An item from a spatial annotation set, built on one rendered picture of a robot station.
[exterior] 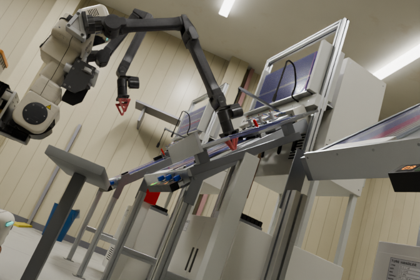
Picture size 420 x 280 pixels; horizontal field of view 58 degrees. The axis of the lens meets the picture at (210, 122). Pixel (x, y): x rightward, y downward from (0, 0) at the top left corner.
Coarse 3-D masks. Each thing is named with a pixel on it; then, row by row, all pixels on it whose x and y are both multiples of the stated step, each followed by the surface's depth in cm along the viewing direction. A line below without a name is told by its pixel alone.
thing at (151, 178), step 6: (150, 174) 212; (156, 174) 203; (162, 174) 194; (168, 174) 186; (174, 174) 179; (180, 174) 173; (186, 174) 166; (150, 180) 216; (156, 180) 206; (180, 180) 175; (186, 180) 168
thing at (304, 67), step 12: (300, 60) 224; (312, 60) 211; (276, 72) 245; (288, 72) 230; (300, 72) 217; (264, 84) 252; (276, 84) 236; (288, 84) 223; (300, 84) 210; (264, 96) 243; (288, 96) 216
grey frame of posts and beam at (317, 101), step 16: (336, 32) 215; (336, 48) 208; (336, 64) 206; (320, 96) 197; (320, 112) 196; (304, 144) 191; (144, 192) 224; (224, 192) 248; (128, 224) 217; (176, 224) 153; (176, 240) 152; (112, 256) 211; (160, 256) 151; (160, 272) 148
